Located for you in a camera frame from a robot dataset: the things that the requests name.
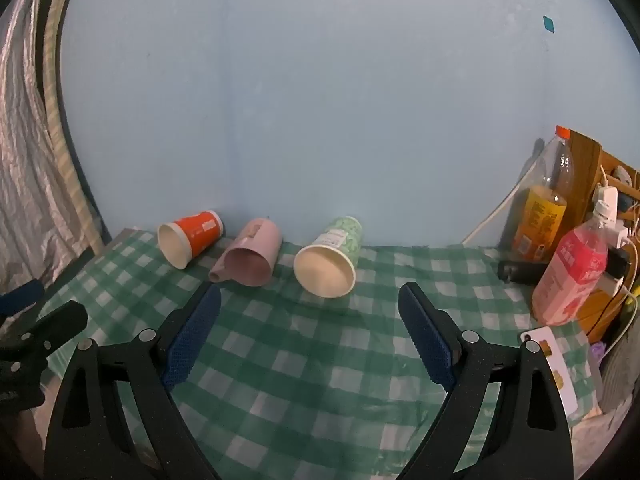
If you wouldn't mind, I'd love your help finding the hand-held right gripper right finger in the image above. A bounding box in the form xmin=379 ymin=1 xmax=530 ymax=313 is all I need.
xmin=397 ymin=281 xmax=573 ymax=480

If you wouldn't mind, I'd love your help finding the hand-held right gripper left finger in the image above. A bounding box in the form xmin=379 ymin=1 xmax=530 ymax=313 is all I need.
xmin=44 ymin=284 xmax=223 ymax=480

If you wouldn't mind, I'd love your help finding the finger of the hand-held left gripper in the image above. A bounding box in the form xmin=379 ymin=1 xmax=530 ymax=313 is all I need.
xmin=15 ymin=301 xmax=89 ymax=361
xmin=0 ymin=279 xmax=46 ymax=317

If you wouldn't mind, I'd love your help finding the green patterned paper cup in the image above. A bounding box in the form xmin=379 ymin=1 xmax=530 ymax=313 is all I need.
xmin=293 ymin=216 xmax=363 ymax=299

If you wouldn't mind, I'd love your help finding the pink cup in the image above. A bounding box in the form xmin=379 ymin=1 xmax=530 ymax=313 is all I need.
xmin=209 ymin=217 xmax=283 ymax=287

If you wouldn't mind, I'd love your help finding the orange paper cup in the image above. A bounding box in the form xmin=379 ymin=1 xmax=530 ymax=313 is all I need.
xmin=156 ymin=210 xmax=224 ymax=271

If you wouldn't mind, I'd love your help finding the black cylinder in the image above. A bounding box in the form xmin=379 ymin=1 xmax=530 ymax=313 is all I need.
xmin=497 ymin=259 xmax=549 ymax=286

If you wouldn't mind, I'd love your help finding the green checked tablecloth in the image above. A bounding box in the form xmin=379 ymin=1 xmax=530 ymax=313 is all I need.
xmin=37 ymin=227 xmax=606 ymax=480

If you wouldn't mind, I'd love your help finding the white card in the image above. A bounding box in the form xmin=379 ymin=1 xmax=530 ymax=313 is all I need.
xmin=520 ymin=326 xmax=581 ymax=428

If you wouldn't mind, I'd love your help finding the silver curtain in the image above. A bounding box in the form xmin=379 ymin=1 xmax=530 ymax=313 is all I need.
xmin=0 ymin=0 xmax=103 ymax=296

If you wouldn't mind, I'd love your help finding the pink plastic bottle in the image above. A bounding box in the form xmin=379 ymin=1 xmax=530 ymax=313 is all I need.
xmin=531 ymin=199 xmax=618 ymax=327

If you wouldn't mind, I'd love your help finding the striped beige cloth strip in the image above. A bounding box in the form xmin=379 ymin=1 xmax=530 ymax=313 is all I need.
xmin=41 ymin=0 xmax=113 ymax=257

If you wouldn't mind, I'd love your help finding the orange-label plastic bottle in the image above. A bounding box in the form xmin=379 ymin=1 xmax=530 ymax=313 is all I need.
xmin=511 ymin=125 xmax=576 ymax=263

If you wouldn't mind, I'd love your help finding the white charger adapter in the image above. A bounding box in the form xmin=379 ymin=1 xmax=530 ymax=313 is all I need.
xmin=606 ymin=220 xmax=635 ymax=250

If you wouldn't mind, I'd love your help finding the white power plug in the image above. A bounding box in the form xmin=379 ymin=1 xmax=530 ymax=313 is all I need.
xmin=592 ymin=185 xmax=622 ymax=222

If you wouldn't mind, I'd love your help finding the wooden shelf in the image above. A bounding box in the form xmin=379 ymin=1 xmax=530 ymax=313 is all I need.
xmin=565 ymin=129 xmax=640 ymax=346

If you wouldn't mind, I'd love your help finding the white cable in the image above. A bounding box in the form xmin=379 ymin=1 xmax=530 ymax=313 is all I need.
xmin=460 ymin=160 xmax=546 ymax=247

